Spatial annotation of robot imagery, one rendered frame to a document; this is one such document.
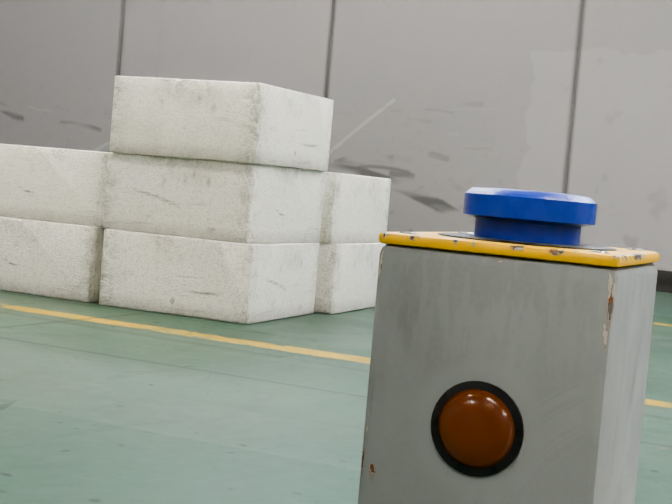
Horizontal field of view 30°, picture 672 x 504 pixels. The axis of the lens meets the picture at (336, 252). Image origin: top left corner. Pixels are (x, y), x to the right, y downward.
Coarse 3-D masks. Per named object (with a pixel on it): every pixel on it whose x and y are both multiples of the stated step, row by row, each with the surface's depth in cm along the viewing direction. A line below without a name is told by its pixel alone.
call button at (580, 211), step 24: (480, 192) 37; (504, 192) 37; (528, 192) 36; (480, 216) 37; (504, 216) 36; (528, 216) 36; (552, 216) 36; (576, 216) 37; (528, 240) 37; (552, 240) 37; (576, 240) 37
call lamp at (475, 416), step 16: (448, 400) 35; (464, 400) 35; (480, 400) 35; (496, 400) 35; (448, 416) 35; (464, 416) 35; (480, 416) 35; (496, 416) 35; (448, 432) 35; (464, 432) 35; (480, 432) 35; (496, 432) 35; (512, 432) 35; (448, 448) 35; (464, 448) 35; (480, 448) 35; (496, 448) 35; (464, 464) 35; (480, 464) 35
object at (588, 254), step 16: (384, 240) 36; (400, 240) 36; (416, 240) 36; (432, 240) 36; (448, 240) 36; (464, 240) 35; (480, 240) 36; (496, 240) 36; (512, 240) 37; (512, 256) 35; (528, 256) 35; (544, 256) 34; (560, 256) 34; (576, 256) 34; (592, 256) 34; (608, 256) 34; (624, 256) 34; (640, 256) 37; (656, 256) 39
